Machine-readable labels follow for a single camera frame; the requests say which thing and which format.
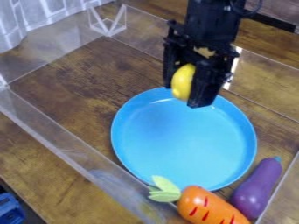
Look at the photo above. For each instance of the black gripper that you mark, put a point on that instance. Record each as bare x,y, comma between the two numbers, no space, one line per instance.
202,41

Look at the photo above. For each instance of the yellow toy lemon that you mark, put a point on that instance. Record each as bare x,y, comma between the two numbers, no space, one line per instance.
182,82

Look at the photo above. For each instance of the blue round tray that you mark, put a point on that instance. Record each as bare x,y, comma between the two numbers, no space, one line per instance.
196,146

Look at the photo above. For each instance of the white curtain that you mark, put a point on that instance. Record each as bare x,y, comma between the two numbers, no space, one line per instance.
26,15

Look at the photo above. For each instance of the purple toy eggplant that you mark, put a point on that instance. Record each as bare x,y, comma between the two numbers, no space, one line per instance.
253,194

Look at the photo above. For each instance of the orange toy carrot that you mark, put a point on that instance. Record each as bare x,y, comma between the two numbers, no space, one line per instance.
200,206

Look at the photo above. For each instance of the blue object at corner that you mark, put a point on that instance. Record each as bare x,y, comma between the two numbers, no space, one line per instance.
11,209

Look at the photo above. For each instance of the clear acrylic enclosure wall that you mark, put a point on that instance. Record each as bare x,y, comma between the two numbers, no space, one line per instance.
74,72

